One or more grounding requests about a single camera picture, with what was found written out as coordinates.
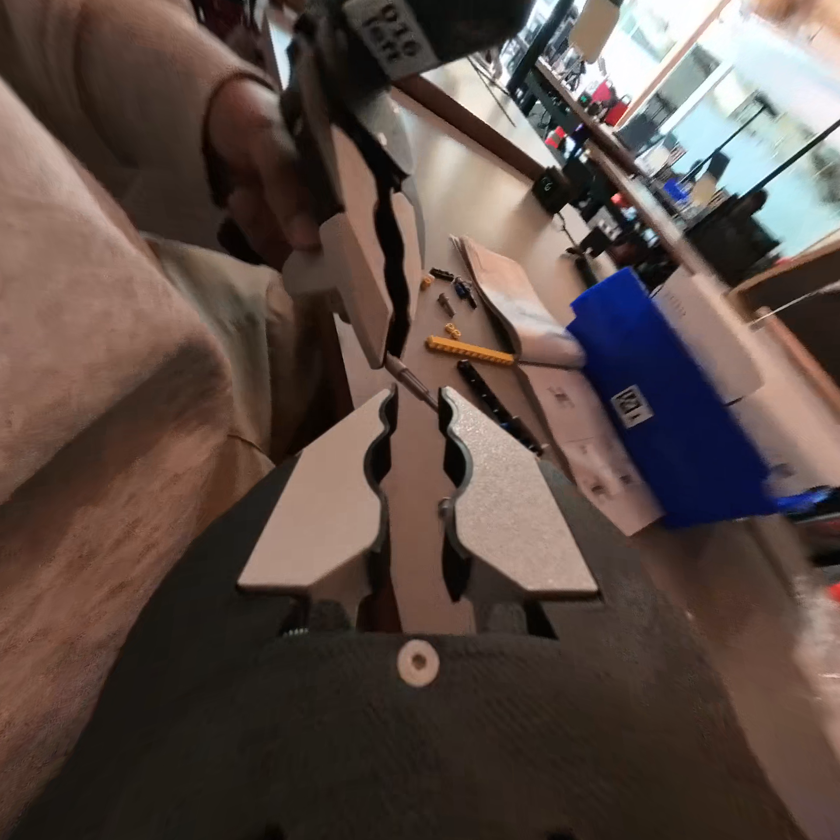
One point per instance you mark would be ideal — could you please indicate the small black box device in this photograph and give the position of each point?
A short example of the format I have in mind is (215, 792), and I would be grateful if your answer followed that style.
(552, 189)

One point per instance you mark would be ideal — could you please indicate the long yellow lego beam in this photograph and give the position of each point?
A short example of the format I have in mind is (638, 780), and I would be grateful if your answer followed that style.
(469, 348)

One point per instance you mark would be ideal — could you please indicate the person's left hand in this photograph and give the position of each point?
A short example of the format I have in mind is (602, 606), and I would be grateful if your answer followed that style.
(256, 170)

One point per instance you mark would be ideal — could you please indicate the small grey lego axle assembly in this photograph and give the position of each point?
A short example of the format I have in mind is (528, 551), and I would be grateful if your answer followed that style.
(410, 384)

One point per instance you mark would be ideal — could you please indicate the person's beige pants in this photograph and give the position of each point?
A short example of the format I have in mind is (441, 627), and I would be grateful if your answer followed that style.
(229, 341)

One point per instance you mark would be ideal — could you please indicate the person's light grey sweatshirt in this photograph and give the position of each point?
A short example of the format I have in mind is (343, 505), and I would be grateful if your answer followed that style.
(92, 407)

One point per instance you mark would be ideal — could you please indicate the white cardboard box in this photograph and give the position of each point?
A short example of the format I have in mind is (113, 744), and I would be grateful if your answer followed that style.
(709, 328)

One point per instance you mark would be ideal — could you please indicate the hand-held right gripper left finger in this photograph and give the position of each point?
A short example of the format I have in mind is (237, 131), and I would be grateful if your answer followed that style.
(308, 518)

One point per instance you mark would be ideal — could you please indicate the blue and black lego piece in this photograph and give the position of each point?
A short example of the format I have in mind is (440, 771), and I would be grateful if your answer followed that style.
(464, 291)

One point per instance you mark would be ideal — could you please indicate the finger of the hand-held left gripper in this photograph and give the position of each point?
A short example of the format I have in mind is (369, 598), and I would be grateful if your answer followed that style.
(358, 275)
(397, 134)

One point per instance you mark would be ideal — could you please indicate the blue plastic bin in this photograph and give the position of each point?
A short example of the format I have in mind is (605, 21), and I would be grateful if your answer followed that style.
(663, 400)

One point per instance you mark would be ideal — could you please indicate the long black lego beam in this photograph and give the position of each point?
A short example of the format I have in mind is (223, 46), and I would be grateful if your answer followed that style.
(493, 401)

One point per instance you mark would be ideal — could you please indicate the short black lego piece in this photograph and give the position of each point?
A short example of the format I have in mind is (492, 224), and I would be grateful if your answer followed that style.
(443, 272)

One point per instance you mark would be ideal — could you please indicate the person's left forearm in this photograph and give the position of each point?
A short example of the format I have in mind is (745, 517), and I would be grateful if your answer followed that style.
(131, 92)

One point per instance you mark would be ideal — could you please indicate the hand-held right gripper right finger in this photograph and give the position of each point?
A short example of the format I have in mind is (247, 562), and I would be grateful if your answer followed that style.
(518, 518)

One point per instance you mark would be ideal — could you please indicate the lego instruction booklet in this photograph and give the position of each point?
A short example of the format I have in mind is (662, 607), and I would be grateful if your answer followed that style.
(518, 308)

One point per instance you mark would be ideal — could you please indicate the small grey lego connector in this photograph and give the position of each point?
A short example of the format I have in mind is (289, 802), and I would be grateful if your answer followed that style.
(446, 304)

